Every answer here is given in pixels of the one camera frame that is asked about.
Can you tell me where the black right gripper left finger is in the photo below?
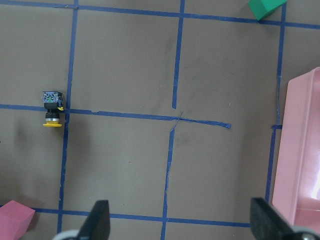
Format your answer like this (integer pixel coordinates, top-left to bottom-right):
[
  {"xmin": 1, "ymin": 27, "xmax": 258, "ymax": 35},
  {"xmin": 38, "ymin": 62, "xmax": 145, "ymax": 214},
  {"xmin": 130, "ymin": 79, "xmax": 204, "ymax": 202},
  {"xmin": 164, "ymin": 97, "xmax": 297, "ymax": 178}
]
[{"xmin": 76, "ymin": 200, "xmax": 111, "ymax": 240}]

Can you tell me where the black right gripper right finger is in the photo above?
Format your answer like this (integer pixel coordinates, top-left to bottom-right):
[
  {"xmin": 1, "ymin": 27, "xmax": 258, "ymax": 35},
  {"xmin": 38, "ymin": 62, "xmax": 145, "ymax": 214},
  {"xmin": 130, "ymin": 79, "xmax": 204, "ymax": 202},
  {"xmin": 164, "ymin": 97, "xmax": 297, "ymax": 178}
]
[{"xmin": 249, "ymin": 197, "xmax": 294, "ymax": 240}]

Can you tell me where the yellow push button switch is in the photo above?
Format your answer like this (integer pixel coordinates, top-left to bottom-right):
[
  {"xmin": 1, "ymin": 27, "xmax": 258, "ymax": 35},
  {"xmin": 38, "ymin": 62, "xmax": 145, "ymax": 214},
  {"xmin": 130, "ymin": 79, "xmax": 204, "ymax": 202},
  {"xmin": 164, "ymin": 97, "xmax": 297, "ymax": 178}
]
[{"xmin": 42, "ymin": 91, "xmax": 64, "ymax": 128}]

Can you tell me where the pink plastic tray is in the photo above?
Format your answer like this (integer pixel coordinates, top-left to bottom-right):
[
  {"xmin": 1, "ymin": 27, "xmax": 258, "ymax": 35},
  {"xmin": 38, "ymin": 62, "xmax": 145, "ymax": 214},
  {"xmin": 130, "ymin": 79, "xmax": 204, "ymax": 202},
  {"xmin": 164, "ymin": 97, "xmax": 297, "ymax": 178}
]
[{"xmin": 272, "ymin": 67, "xmax": 320, "ymax": 233}]

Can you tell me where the pink cube centre front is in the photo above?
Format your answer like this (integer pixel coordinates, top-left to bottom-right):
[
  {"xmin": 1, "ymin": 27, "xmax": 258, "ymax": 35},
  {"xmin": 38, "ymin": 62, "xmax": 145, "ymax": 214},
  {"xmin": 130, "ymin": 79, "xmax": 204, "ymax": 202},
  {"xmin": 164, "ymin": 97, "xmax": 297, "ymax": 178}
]
[{"xmin": 0, "ymin": 200, "xmax": 36, "ymax": 240}]

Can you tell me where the green cube near tray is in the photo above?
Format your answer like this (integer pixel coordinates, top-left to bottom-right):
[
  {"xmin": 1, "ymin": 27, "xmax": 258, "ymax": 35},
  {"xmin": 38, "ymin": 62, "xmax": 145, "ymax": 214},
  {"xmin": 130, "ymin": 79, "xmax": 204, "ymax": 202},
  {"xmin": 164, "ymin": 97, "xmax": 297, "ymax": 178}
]
[{"xmin": 248, "ymin": 0, "xmax": 287, "ymax": 21}]

